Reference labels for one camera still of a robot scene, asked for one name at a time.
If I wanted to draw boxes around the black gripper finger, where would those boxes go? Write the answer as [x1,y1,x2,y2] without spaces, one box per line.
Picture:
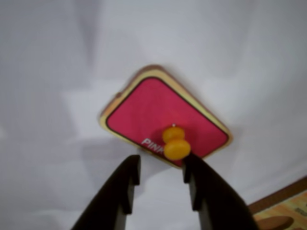
[183,154,259,230]
[71,154,141,230]

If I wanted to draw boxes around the pink rectangle piece yellow pin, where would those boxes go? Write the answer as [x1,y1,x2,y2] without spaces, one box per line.
[97,64,233,170]

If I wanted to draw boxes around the wooden shape puzzle board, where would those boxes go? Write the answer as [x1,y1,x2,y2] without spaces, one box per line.
[248,176,307,230]

